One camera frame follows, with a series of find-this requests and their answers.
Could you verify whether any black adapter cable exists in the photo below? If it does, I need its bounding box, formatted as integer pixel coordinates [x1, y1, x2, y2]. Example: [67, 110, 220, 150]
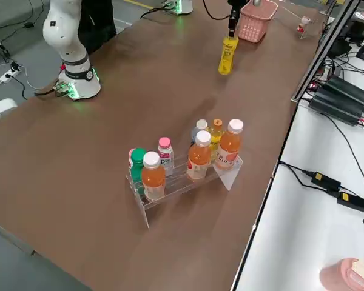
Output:
[278, 162, 315, 187]

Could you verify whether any white box with warning label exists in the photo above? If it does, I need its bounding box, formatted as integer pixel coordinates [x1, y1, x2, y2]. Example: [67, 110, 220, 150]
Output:
[0, 98, 18, 125]

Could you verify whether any black power supply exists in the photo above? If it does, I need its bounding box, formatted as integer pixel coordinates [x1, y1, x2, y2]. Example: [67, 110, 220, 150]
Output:
[308, 90, 364, 127]
[326, 75, 364, 107]

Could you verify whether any grey metal frame post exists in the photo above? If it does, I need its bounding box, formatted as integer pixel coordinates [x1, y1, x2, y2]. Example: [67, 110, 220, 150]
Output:
[291, 0, 362, 103]

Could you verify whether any black adapter yellow label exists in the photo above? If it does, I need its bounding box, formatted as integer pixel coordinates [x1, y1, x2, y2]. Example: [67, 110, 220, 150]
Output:
[336, 190, 364, 212]
[311, 171, 342, 191]

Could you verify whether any pink plastic basket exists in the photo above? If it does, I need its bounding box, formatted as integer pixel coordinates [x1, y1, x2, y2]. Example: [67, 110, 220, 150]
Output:
[238, 0, 278, 42]

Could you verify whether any person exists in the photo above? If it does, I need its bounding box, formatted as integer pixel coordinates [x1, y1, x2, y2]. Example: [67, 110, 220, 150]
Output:
[78, 0, 118, 55]

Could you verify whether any water bottle white cap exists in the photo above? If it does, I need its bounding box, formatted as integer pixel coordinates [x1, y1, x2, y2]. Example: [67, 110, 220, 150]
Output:
[190, 118, 209, 146]

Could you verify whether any green bottle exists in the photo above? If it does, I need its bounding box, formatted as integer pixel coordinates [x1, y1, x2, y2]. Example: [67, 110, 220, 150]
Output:
[130, 147, 147, 195]

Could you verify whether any small red white bottle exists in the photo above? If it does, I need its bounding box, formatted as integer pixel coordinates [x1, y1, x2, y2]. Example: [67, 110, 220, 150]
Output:
[297, 16, 311, 33]

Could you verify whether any orange juice bottle white cap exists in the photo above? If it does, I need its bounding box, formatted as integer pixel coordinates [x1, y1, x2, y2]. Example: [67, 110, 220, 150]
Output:
[186, 130, 212, 180]
[215, 118, 244, 170]
[141, 150, 167, 202]

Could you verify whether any yellow drink bottle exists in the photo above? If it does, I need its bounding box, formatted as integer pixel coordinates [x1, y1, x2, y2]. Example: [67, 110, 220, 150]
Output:
[208, 118, 225, 166]
[217, 35, 240, 76]

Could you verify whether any pink tumbler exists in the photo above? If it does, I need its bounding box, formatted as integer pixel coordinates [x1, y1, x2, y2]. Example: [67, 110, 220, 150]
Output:
[318, 257, 364, 291]

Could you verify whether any black arm base cable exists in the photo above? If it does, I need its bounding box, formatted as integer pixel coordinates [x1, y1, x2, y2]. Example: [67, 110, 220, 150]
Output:
[33, 86, 63, 97]

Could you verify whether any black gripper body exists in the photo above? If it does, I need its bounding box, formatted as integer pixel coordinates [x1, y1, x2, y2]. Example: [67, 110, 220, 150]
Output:
[227, 0, 250, 10]

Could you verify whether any white power strip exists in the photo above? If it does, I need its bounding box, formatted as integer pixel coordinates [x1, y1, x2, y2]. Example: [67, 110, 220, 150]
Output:
[0, 68, 22, 84]

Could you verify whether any clear acrylic drinks tray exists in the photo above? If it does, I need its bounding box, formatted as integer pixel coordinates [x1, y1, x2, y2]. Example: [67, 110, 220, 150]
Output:
[126, 151, 244, 230]

